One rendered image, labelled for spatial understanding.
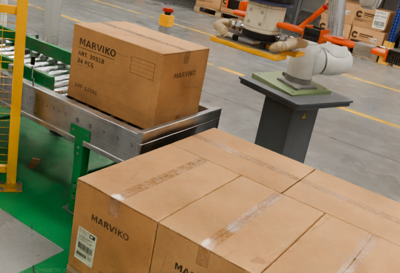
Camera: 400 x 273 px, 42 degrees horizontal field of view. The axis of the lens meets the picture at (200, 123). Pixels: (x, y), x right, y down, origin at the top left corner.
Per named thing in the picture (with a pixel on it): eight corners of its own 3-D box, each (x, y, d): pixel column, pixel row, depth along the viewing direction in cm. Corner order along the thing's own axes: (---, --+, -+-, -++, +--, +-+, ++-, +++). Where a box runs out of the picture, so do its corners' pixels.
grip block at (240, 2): (225, 7, 263) (227, -3, 262) (233, 7, 270) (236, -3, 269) (238, 11, 259) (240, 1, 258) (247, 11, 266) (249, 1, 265)
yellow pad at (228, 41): (209, 40, 230) (211, 29, 228) (221, 38, 238) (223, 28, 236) (275, 61, 213) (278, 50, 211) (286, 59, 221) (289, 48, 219)
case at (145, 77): (66, 95, 282) (74, 23, 269) (116, 85, 315) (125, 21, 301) (152, 132, 254) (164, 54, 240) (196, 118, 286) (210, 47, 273)
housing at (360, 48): (351, 53, 205) (354, 41, 204) (356, 52, 211) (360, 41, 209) (368, 57, 202) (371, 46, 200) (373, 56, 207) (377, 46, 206)
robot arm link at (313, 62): (281, 69, 309) (290, 34, 300) (306, 71, 316) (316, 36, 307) (294, 79, 295) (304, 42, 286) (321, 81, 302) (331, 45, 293)
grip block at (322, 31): (299, 38, 215) (303, 25, 213) (309, 37, 223) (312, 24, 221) (318, 44, 211) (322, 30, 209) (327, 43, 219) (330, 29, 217)
